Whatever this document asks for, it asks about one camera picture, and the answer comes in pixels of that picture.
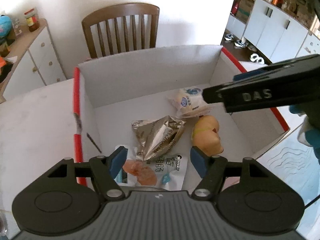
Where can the red cardboard box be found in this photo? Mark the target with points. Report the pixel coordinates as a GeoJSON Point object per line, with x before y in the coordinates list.
{"type": "Point", "coordinates": [111, 92]}

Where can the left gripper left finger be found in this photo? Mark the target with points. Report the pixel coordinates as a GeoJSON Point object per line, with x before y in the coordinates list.
{"type": "Point", "coordinates": [104, 171]}

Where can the small blue globe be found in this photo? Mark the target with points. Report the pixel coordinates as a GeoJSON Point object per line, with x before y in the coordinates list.
{"type": "Point", "coordinates": [5, 25]}

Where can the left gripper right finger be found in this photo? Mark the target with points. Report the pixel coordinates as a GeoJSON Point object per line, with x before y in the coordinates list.
{"type": "Point", "coordinates": [210, 170]}

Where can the blue gloved right hand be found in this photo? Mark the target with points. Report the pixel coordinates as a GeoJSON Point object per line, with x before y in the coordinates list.
{"type": "Point", "coordinates": [308, 135]}

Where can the yellow squeaky toy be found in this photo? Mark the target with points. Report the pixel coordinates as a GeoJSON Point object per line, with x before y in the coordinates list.
{"type": "Point", "coordinates": [206, 137]}

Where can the orange snack bag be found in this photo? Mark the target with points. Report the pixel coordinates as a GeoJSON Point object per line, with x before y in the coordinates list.
{"type": "Point", "coordinates": [2, 64]}

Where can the blueberry bread packet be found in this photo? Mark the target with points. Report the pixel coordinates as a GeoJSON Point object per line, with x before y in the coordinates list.
{"type": "Point", "coordinates": [189, 103]}

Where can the white snack pouch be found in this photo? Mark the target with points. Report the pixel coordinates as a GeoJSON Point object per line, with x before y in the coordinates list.
{"type": "Point", "coordinates": [166, 172]}

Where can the red lid sauce jar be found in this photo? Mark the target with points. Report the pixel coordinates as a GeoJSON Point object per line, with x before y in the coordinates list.
{"type": "Point", "coordinates": [32, 19]}

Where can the white wall cabinet unit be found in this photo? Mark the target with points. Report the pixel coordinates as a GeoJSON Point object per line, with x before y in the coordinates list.
{"type": "Point", "coordinates": [276, 30]}

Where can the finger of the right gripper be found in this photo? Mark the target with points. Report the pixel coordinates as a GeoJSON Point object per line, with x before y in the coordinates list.
{"type": "Point", "coordinates": [249, 74]}
{"type": "Point", "coordinates": [257, 89]}

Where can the far wooden chair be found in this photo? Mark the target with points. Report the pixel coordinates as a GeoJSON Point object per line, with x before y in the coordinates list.
{"type": "Point", "coordinates": [120, 27]}

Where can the white sideboard cabinet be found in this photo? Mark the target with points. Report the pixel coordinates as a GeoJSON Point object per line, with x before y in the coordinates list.
{"type": "Point", "coordinates": [36, 63]}

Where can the silver foil wrapper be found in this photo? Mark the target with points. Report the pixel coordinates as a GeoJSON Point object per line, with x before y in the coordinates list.
{"type": "Point", "coordinates": [157, 137]}

